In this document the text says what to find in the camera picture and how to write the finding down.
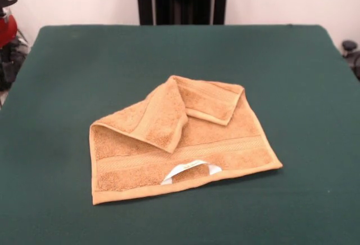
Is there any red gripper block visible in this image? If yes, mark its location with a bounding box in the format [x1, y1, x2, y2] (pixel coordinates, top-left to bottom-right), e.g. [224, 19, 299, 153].
[0, 14, 18, 48]

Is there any tan terry towel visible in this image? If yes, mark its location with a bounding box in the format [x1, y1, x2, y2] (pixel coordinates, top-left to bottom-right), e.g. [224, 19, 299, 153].
[89, 75, 284, 206]

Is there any dark wheeled stand base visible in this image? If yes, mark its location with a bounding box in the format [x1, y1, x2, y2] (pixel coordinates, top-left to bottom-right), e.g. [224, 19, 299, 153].
[341, 39, 360, 81]

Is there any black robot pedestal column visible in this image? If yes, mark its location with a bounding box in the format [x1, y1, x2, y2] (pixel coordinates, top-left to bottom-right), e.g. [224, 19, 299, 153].
[131, 0, 234, 26]

